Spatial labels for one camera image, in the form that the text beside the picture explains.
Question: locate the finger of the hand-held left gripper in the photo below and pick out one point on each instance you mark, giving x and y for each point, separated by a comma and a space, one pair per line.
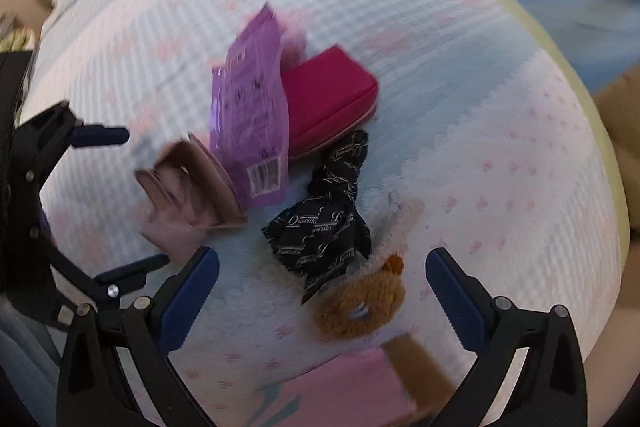
132, 268
100, 136

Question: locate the brown cardboard piece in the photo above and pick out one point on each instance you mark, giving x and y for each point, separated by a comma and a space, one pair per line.
420, 367

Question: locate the magenta zip pouch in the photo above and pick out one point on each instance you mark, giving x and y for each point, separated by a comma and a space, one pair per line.
330, 97

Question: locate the white pink-flowered blanket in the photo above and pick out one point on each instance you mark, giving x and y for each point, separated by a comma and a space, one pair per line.
450, 107

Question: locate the purple plastic packet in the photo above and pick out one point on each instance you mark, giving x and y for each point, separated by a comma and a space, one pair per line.
250, 107

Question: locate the green striped cloth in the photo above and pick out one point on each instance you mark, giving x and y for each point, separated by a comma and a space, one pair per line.
15, 39

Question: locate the black printed wrapper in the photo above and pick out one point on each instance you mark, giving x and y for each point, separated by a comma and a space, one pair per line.
320, 227

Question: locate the brown plush toy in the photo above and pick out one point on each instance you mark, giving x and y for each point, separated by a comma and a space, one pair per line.
380, 292

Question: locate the beige open wallet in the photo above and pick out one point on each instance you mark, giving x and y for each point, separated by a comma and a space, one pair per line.
175, 207

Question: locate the pink box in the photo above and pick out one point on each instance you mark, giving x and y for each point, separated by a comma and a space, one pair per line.
350, 387

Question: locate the grey cloth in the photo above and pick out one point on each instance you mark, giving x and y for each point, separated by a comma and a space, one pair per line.
25, 372

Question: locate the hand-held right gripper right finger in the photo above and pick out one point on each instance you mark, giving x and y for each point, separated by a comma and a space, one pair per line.
455, 302

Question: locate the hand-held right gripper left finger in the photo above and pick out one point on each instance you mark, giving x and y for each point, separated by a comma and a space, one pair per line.
190, 302

